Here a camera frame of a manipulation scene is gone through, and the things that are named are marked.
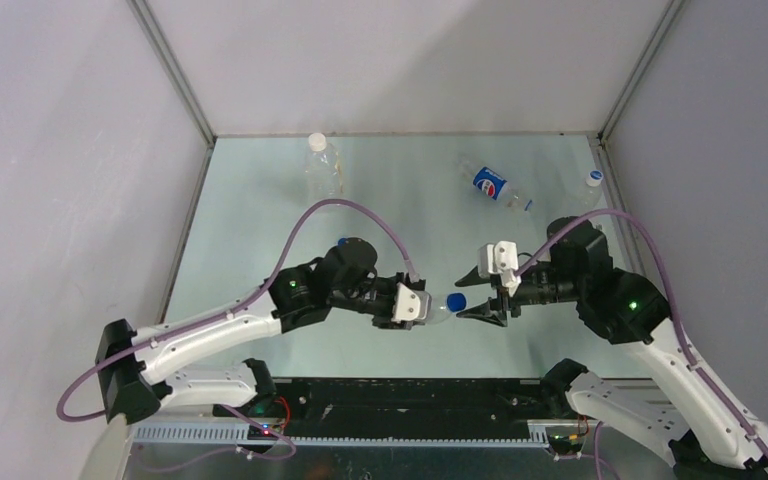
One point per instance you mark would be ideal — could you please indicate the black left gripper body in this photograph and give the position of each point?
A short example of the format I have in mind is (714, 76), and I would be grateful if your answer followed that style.
(371, 297)

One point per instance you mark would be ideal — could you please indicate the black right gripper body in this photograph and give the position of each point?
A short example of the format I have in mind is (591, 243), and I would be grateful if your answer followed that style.
(542, 284)

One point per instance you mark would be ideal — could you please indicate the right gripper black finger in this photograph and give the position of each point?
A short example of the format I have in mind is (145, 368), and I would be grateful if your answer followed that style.
(478, 275)
(492, 312)

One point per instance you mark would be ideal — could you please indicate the clear unlabelled plastic bottle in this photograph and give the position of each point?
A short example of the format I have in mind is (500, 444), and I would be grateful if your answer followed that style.
(580, 201)

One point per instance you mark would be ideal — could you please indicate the white bottle cap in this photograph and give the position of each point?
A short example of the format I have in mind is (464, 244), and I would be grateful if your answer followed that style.
(317, 142)
(594, 178)

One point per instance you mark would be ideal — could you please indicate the cream label clear bottle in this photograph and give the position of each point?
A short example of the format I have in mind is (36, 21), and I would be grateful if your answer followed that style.
(323, 174)

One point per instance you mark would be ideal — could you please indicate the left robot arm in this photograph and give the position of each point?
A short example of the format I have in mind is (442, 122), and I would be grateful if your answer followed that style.
(143, 371)

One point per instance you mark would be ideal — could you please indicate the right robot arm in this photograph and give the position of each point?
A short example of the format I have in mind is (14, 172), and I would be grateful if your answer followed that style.
(616, 305)

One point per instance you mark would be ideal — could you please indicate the Pepsi bottle blue label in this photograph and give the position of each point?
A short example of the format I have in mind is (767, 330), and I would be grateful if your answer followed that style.
(493, 185)

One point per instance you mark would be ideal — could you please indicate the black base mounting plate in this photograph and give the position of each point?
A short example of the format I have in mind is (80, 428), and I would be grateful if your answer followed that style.
(412, 408)

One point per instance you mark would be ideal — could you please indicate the right controller board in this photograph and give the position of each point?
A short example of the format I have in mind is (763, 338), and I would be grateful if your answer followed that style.
(566, 446)

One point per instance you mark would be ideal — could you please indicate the controller board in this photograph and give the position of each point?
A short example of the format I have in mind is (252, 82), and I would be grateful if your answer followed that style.
(265, 433)
(566, 446)

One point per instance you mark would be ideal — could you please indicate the left controller board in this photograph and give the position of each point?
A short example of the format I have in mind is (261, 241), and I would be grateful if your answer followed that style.
(265, 433)

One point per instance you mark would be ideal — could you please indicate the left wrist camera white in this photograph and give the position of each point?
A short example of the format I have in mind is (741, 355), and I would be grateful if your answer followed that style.
(411, 306)

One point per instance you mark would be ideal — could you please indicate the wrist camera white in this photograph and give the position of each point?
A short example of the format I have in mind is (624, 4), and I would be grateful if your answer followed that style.
(411, 306)
(500, 259)

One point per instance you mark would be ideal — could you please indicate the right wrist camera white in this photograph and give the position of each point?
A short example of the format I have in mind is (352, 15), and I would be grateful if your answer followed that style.
(500, 259)

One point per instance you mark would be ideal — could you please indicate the grey aluminium frame rail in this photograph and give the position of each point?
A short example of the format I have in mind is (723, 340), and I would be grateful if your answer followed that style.
(629, 232)

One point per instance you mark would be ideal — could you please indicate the white slotted cable duct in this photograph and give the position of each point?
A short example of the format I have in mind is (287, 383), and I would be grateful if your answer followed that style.
(191, 433)

